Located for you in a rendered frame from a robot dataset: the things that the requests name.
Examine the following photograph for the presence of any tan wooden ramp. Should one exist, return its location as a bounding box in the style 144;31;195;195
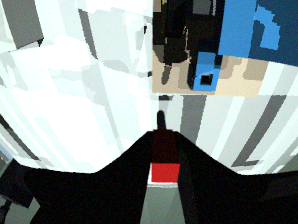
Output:
152;0;269;97

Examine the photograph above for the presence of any blue wheeled trolley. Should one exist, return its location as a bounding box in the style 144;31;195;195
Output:
161;0;298;92

